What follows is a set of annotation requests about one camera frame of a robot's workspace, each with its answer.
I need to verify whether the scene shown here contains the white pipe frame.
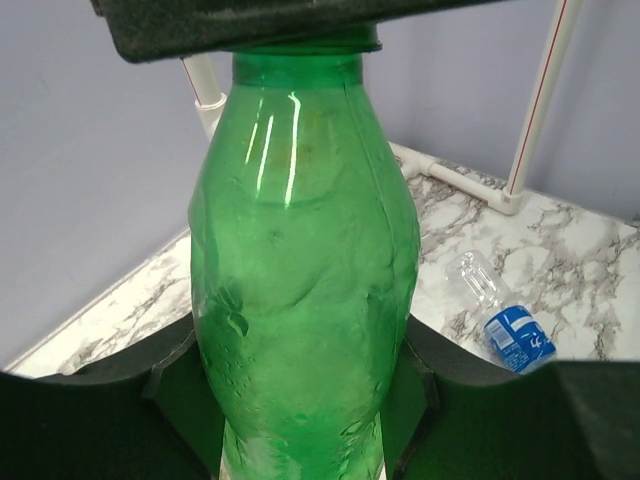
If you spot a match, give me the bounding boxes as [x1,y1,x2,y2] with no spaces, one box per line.
[181,0,583,216]

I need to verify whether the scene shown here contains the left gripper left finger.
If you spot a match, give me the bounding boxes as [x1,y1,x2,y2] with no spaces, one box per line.
[1,315,223,479]

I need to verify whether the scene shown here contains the green plastic bottle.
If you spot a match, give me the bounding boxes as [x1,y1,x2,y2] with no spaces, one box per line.
[189,48,420,479]

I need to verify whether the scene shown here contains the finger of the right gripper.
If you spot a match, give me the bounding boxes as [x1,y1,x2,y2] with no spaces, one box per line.
[91,0,481,63]

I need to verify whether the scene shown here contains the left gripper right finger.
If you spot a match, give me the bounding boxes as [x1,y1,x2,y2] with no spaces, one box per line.
[380,319,639,479]

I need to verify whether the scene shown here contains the blue label clear bottle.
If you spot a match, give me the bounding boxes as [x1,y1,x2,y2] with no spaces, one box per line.
[446,250,557,374]

